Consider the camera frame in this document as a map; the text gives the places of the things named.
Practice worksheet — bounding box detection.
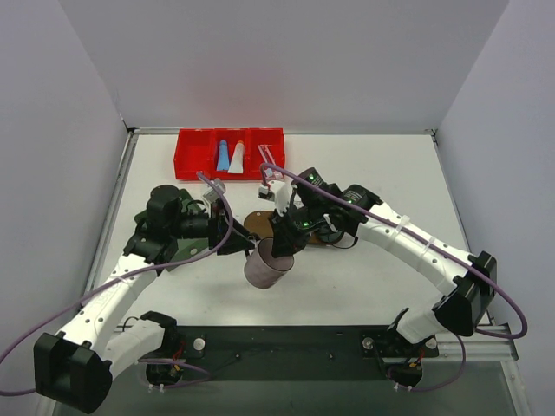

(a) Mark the dark green enamel mug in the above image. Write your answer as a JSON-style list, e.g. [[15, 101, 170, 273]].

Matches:
[[315, 228, 344, 245]]

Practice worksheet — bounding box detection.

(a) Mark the translucent purple cup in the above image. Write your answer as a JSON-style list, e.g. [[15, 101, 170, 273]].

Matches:
[[244, 238, 294, 289]]

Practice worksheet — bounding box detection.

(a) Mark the blue toothpaste tube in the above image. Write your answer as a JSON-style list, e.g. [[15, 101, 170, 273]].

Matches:
[[216, 140, 230, 172]]

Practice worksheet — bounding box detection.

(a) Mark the white toothpaste tube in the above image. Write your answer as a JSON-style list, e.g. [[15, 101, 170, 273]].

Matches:
[[227, 140, 245, 175]]

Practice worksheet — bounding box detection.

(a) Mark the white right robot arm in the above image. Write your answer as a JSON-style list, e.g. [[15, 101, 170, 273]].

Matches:
[[258, 167, 496, 345]]

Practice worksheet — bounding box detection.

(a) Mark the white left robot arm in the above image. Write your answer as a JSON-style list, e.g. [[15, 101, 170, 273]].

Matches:
[[33, 179, 253, 414]]

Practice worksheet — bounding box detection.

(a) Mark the oval wooden tray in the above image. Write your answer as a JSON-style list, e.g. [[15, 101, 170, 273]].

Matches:
[[243, 211, 328, 246]]

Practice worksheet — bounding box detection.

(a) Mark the green metal tray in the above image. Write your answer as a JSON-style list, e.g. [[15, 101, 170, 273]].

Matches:
[[123, 185, 208, 271]]

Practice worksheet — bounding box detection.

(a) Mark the toothbrush in clear wrapper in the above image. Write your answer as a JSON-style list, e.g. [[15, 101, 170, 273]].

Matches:
[[258, 144, 283, 180]]

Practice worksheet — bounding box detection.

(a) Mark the red plastic divided bin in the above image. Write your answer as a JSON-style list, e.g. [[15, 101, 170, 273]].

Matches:
[[173, 127, 285, 181]]

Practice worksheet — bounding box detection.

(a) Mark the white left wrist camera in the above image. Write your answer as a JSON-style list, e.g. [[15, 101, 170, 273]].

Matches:
[[202, 178, 226, 205]]

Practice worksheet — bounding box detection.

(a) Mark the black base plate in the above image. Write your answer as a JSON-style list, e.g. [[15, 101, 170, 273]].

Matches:
[[144, 325, 439, 385]]

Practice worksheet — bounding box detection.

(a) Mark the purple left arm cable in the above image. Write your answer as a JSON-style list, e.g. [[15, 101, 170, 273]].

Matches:
[[0, 172, 235, 396]]

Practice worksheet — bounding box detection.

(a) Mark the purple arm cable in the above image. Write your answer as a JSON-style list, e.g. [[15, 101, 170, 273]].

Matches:
[[259, 162, 529, 393], [0, 172, 235, 396]]

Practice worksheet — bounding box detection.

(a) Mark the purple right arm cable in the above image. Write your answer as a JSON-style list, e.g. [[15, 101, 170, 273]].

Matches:
[[259, 162, 529, 393]]

